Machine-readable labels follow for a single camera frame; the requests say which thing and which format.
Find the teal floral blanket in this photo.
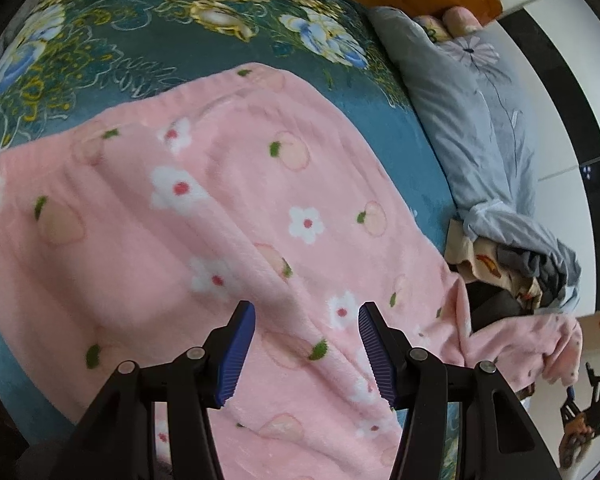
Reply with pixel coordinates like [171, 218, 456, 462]
[0, 0, 462, 480]

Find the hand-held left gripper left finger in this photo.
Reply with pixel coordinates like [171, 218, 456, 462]
[67, 300, 257, 480]

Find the dark cloth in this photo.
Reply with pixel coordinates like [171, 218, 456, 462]
[467, 280, 537, 334]

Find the pink floral fleece garment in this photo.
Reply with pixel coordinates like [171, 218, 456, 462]
[0, 62, 584, 480]

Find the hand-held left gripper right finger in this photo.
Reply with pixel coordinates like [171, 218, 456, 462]
[358, 301, 563, 480]

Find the beige printed cloth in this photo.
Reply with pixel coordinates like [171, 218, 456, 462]
[446, 217, 548, 308]

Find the pink pillow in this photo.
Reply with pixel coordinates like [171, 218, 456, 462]
[420, 6, 483, 43]

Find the grey floral quilt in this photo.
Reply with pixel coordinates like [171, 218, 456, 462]
[367, 6, 582, 311]

